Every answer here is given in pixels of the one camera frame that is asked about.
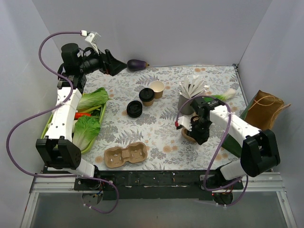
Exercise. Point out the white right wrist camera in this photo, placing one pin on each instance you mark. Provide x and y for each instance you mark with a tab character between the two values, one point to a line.
184	122

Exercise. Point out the black lid stack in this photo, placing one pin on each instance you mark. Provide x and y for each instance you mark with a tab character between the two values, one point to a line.
134	109

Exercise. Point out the brown paper coffee cup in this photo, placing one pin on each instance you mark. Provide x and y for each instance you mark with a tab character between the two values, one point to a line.
149	103

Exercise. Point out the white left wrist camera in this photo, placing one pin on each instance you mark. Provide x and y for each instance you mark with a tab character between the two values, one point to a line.
92	39

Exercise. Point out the floral patterned table mat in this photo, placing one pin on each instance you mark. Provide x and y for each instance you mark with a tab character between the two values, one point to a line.
167	148

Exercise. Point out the black coffee cup lid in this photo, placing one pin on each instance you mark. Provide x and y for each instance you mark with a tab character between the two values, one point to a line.
146	95

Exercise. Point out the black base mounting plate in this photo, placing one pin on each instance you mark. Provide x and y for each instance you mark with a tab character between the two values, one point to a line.
167	184

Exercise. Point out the orange carrot toy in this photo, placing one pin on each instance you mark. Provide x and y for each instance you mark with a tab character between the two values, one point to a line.
79	115

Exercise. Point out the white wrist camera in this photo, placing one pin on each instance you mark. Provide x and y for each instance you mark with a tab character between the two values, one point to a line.
184	122
92	39

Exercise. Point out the aluminium frame rail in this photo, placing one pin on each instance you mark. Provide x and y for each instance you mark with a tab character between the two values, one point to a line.
266	182

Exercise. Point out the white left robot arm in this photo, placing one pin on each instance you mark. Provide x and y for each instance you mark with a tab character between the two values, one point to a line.
56	148

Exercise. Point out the green leafy lettuce toy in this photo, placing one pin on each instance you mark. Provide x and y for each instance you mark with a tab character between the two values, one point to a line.
85	130

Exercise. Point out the purple eggplant toy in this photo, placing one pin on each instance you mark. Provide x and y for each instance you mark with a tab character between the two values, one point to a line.
134	65

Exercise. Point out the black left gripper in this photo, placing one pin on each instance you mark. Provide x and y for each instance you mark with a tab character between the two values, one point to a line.
106	62

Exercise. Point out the brown cardboard cup carrier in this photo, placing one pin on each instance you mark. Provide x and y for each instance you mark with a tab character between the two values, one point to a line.
184	133

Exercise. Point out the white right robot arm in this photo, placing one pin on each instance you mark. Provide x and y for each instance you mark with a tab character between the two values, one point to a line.
259	151

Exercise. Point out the dark green paper bag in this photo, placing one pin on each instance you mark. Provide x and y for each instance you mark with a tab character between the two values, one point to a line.
230	144

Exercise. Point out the large napa cabbage toy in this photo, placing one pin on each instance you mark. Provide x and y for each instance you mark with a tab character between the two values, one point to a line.
93	99

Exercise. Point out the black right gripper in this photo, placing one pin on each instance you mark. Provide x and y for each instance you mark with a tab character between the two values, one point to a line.
198	131

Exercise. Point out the green bok choy toy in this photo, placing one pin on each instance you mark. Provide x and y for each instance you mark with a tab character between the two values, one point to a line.
229	94

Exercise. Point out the brown paper bag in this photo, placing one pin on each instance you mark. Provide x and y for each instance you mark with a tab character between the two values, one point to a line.
263	110

